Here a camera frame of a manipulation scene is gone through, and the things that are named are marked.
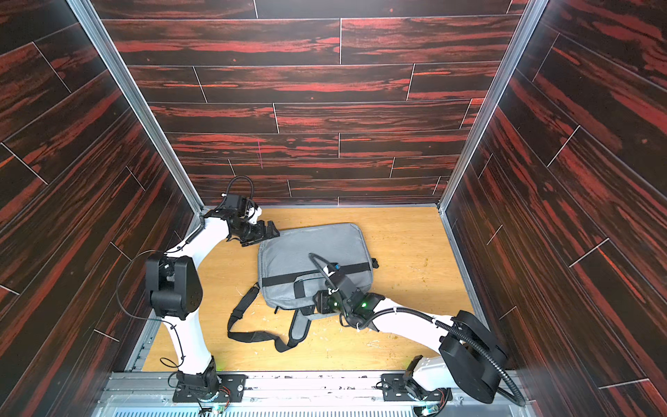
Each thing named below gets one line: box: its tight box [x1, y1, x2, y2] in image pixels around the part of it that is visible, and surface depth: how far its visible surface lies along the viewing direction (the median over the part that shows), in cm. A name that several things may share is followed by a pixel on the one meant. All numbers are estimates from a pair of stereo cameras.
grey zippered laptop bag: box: [227, 223, 380, 353], surface depth 91 cm
